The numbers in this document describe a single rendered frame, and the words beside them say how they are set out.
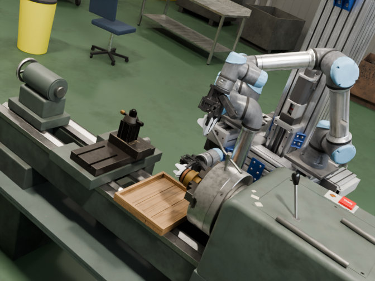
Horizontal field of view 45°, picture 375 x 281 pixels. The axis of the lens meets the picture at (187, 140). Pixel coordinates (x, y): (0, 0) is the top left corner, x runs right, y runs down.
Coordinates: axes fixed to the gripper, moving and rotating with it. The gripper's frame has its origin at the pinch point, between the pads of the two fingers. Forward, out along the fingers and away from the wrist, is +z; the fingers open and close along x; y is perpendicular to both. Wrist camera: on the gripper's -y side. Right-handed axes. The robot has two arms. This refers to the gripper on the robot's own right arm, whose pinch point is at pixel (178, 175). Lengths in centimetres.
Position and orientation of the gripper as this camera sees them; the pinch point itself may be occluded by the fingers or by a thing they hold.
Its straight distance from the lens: 202.2
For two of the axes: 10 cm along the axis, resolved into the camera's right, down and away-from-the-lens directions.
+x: 2.8, -8.5, -4.5
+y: -7.6, -4.8, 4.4
